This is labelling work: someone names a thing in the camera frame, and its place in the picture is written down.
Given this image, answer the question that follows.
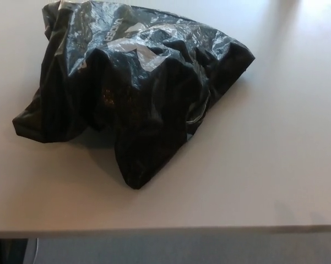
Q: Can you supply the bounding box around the black Under Armour plastic bag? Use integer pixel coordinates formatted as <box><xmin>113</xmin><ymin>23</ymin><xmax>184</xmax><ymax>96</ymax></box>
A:
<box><xmin>12</xmin><ymin>0</ymin><xmax>257</xmax><ymax>190</ymax></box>

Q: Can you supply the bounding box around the dark object under desk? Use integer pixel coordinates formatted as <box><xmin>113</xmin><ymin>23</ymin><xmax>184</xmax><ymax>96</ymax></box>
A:
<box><xmin>0</xmin><ymin>238</ymin><xmax>28</xmax><ymax>264</ymax></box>

